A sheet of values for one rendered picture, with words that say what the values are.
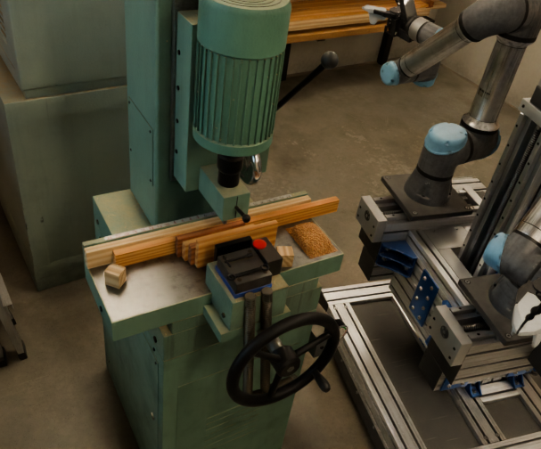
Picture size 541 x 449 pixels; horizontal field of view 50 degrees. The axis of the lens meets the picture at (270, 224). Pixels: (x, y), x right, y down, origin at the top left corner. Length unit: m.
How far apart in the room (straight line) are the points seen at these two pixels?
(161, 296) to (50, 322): 1.23
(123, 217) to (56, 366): 0.85
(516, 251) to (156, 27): 0.88
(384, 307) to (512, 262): 1.19
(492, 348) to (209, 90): 0.99
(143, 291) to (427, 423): 1.14
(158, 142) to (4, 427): 1.21
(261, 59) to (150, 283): 0.56
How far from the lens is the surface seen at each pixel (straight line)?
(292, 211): 1.53
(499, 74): 1.85
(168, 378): 1.50
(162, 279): 1.36
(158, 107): 1.41
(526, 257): 1.26
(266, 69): 1.16
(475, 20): 1.72
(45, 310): 2.56
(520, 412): 2.28
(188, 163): 1.40
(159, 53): 1.35
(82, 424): 2.21
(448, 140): 1.82
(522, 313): 0.99
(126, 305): 1.31
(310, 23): 3.81
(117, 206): 1.73
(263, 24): 1.11
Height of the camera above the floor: 1.86
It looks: 39 degrees down
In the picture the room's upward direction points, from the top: 9 degrees clockwise
